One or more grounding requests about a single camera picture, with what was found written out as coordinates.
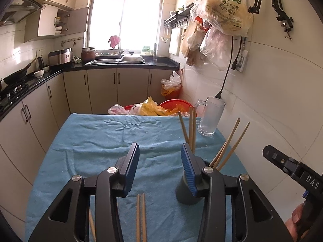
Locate yellow printed plastic bag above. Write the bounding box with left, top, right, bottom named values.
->
left=197, top=0, right=253, bottom=37

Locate orange bag by cabinet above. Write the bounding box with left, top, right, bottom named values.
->
left=161, top=71, right=182, bottom=100

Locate dark cylindrical utensil holder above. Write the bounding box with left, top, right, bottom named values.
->
left=175, top=157, right=216, bottom=207

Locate brown ceramic pot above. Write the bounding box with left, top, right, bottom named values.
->
left=81, top=46, right=96, bottom=63

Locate blue table cloth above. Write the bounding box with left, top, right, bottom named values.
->
left=24, top=113, right=248, bottom=242

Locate small white bowl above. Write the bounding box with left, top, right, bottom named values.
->
left=34, top=70, right=44, bottom=78

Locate pink cloth at window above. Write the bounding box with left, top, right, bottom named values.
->
left=108, top=35, right=121, bottom=49

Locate black wok pan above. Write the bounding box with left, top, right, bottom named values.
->
left=3, top=58, right=37, bottom=85

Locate black wall rack shelf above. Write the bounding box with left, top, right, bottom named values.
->
left=163, top=3, right=194, bottom=28

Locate gas stove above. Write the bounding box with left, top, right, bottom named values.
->
left=1, top=79, right=29, bottom=112

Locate steel range hood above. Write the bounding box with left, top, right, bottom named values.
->
left=1, top=0, right=45, bottom=26

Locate white wall socket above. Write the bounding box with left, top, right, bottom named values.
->
left=236, top=50, right=249, bottom=73

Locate kitchen sink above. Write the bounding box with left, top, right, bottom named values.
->
left=86, top=54, right=145, bottom=66

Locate clear glass pitcher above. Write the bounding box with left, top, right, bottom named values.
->
left=195, top=97, right=225, bottom=137

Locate black power cable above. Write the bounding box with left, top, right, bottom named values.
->
left=215, top=35, right=247, bottom=100

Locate person's hand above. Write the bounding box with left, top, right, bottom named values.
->
left=285, top=203, right=304, bottom=242

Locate silver rice cooker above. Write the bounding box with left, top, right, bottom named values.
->
left=48, top=48, right=73, bottom=67

